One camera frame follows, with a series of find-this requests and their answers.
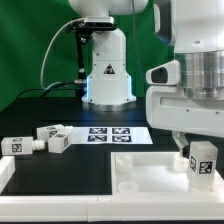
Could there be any green backdrop curtain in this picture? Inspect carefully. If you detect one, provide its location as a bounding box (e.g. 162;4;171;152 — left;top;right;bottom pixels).
0;0;173;111

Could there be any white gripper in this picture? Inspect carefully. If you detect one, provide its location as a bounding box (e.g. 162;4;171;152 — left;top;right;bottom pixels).
146;86;224;156

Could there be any white U-shaped fence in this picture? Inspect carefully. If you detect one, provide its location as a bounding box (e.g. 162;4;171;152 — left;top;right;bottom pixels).
0;156;224;222

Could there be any black cable on table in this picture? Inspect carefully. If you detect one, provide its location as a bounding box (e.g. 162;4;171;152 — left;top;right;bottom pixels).
15;79;87;100

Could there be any black camera stand pole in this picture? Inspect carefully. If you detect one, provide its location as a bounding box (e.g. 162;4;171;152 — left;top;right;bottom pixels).
66;21;92;98

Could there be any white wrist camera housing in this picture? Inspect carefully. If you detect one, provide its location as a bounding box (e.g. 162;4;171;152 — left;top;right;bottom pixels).
146;60;181;86

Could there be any white paper marker sheet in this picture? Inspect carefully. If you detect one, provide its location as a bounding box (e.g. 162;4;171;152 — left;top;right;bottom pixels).
71;127;153;144

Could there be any white square table top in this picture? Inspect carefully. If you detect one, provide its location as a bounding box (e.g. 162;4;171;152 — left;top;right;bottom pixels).
111;152;224;198

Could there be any grey camera cable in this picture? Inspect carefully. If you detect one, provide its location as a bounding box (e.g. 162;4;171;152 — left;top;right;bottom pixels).
39;17;85;91

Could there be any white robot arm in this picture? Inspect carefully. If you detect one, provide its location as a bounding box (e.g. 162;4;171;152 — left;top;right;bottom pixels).
69;0;224;137

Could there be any grey camera on stand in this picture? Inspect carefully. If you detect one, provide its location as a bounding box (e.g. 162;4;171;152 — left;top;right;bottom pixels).
84;16;114;30

